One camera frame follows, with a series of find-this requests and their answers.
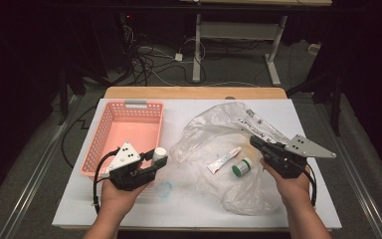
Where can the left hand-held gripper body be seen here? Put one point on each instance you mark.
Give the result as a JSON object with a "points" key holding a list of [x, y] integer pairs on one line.
{"points": [[126, 166]]}

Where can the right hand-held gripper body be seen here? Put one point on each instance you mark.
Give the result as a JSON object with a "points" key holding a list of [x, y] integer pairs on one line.
{"points": [[286, 161]]}

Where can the small bottle with white cap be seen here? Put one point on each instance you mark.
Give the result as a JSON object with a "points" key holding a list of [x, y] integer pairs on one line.
{"points": [[160, 152]]}

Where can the small bottle with green cap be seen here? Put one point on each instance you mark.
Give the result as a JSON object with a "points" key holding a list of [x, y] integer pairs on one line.
{"points": [[243, 166]]}

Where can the pink perforated plastic basket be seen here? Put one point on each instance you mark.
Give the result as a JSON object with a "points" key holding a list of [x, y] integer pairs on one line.
{"points": [[136, 129]]}

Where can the white tube with red print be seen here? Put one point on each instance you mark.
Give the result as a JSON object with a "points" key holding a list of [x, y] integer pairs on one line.
{"points": [[224, 160]]}

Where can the clear plastic bag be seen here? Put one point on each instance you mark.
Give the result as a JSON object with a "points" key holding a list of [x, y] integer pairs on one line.
{"points": [[205, 126]]}

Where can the person's right hand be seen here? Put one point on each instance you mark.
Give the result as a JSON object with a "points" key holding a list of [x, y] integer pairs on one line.
{"points": [[291, 191]]}

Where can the person's left hand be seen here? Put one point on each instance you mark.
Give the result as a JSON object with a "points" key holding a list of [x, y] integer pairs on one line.
{"points": [[116, 200]]}

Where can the black metal stand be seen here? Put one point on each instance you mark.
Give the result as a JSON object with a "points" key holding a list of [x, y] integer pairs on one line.
{"points": [[336, 106], [63, 96]]}

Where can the white power adapter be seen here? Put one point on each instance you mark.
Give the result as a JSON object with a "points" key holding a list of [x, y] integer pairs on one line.
{"points": [[178, 56]]}

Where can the small white box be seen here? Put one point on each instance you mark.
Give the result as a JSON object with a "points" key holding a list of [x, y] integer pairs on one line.
{"points": [[313, 48]]}

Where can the black stand with red light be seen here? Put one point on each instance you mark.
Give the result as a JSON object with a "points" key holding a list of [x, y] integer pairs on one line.
{"points": [[127, 33]]}

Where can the metal floor rail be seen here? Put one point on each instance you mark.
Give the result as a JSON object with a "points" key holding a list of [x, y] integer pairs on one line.
{"points": [[358, 186], [33, 179]]}

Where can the grey metal desk frame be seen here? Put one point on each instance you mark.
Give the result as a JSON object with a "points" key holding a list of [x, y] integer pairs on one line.
{"points": [[238, 30]]}

